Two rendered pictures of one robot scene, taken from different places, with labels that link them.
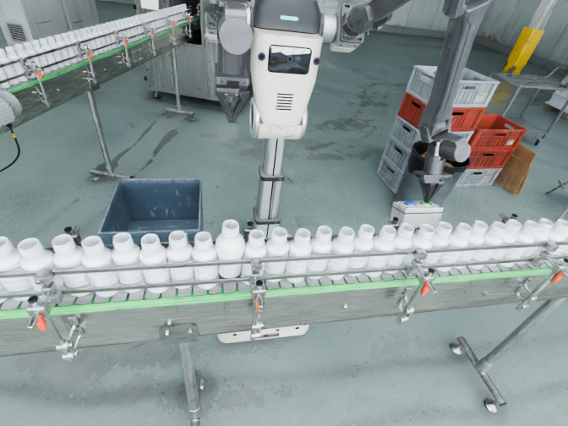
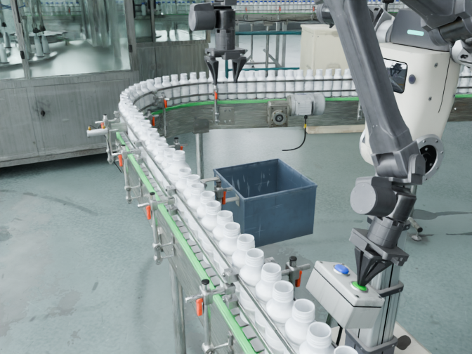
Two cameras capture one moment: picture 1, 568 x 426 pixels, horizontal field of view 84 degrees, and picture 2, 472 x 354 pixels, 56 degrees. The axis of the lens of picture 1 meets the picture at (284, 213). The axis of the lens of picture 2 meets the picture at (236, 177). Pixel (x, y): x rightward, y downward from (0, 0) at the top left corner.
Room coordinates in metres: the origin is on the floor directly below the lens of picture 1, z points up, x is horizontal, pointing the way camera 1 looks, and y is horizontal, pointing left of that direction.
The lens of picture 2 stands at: (0.54, -1.15, 1.67)
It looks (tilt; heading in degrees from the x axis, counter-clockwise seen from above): 24 degrees down; 83
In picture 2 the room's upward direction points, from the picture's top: straight up
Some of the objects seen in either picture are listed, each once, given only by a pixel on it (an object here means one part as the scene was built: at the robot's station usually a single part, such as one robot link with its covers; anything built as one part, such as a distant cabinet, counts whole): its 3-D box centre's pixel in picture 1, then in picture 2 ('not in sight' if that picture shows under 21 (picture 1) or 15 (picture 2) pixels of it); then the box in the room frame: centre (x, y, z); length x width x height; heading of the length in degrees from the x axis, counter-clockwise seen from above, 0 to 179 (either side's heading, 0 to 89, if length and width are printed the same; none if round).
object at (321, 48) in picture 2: not in sight; (348, 78); (2.59, 4.01, 0.59); 1.10 x 0.62 x 1.18; 178
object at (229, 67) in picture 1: (231, 61); (225, 41); (0.68, 0.15, 1.51); 0.10 x 0.07 x 0.07; 17
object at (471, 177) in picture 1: (463, 167); not in sight; (3.25, -1.92, 0.11); 0.61 x 0.41 x 0.22; 109
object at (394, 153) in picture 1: (420, 154); not in sight; (2.96, -1.27, 0.33); 0.61 x 0.41 x 0.22; 112
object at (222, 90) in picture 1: (232, 98); (219, 67); (0.67, 0.15, 1.44); 0.07 x 0.07 x 0.09; 17
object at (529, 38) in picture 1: (521, 52); not in sight; (9.41, -5.40, 0.55); 0.40 x 0.40 x 1.10; 16
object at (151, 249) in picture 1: (155, 263); (164, 167); (0.48, 0.29, 1.08); 0.06 x 0.06 x 0.17
